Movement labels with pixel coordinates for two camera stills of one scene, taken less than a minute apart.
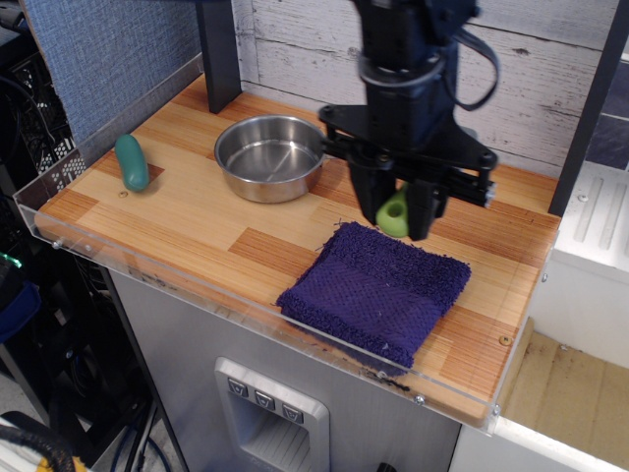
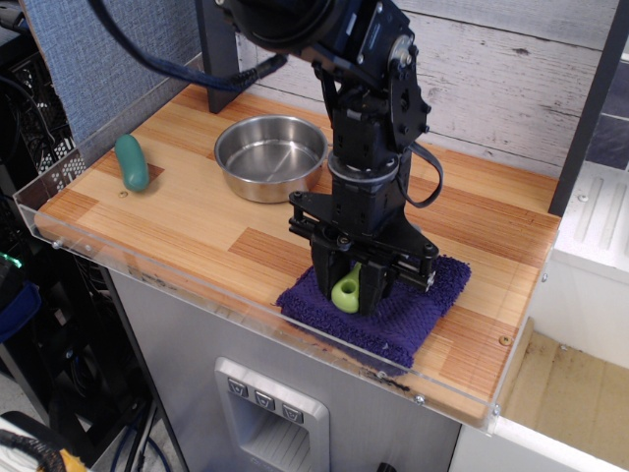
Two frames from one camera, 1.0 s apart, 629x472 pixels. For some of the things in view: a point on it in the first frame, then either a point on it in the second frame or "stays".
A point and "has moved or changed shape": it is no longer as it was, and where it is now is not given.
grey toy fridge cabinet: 240,397 stays
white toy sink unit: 567,409 stays
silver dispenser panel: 271,427 stays
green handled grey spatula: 393,216 has moved or changed shape
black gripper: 410,123 -> 367,211
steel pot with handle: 270,158 stays
